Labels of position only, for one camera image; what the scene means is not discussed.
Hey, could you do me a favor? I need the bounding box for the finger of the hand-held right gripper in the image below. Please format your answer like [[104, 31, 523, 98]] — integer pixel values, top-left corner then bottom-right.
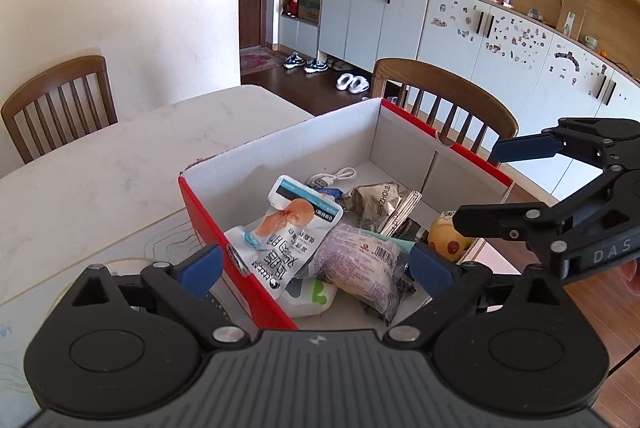
[[490, 117, 640, 164], [451, 163, 631, 269]]

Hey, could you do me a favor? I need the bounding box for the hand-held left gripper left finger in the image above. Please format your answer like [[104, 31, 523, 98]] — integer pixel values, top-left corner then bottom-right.
[[70, 244, 251, 351]]

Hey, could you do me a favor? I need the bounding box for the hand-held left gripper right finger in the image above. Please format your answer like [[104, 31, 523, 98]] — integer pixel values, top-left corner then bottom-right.
[[381, 242, 562, 351]]

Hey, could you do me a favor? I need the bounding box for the yellow rubber toy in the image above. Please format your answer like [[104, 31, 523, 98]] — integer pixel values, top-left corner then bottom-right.
[[430, 214, 476, 262]]

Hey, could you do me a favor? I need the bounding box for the blue white snack packet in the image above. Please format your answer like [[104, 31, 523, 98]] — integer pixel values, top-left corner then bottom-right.
[[224, 208, 323, 305]]

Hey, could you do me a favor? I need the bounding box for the pink bread packet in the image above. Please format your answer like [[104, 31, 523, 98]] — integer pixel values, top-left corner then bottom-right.
[[295, 223, 414, 325]]

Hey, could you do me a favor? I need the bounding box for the silver foil packet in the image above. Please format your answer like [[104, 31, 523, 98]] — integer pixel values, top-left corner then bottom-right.
[[345, 182, 424, 237]]

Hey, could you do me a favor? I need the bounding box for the white green packet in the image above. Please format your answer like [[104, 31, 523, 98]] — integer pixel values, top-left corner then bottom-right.
[[280, 278, 339, 318]]

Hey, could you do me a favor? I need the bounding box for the white pouch dark band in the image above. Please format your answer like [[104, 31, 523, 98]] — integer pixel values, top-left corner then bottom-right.
[[268, 174, 347, 229]]

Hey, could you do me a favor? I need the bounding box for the white USB cable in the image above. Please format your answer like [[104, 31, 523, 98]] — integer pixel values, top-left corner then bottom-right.
[[306, 167, 360, 190]]

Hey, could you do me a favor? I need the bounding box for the red and white cardboard box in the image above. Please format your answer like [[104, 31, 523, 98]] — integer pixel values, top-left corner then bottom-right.
[[177, 97, 516, 332]]

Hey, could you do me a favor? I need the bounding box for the white marble desktop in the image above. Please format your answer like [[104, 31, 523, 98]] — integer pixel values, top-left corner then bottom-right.
[[0, 84, 316, 305]]

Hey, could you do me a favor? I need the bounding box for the person's right hand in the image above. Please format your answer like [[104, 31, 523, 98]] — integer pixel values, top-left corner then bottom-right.
[[612, 258, 640, 297]]

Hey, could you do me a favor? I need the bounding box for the dark wrapper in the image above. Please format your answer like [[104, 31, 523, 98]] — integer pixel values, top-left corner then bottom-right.
[[400, 215, 434, 247]]

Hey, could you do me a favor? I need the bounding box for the white sideboard with stickers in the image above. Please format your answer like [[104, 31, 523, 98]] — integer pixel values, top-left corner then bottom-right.
[[417, 0, 640, 210]]

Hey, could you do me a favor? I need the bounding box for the wooden chair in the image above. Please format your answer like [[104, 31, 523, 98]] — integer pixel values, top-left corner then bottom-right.
[[372, 58, 521, 167], [1, 55, 120, 165]]

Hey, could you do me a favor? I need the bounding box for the patterned rug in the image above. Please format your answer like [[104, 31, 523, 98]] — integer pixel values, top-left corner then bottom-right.
[[240, 48, 286, 77]]

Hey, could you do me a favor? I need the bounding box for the cardboard carton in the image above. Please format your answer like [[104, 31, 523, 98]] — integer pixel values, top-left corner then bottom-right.
[[298, 0, 324, 23]]

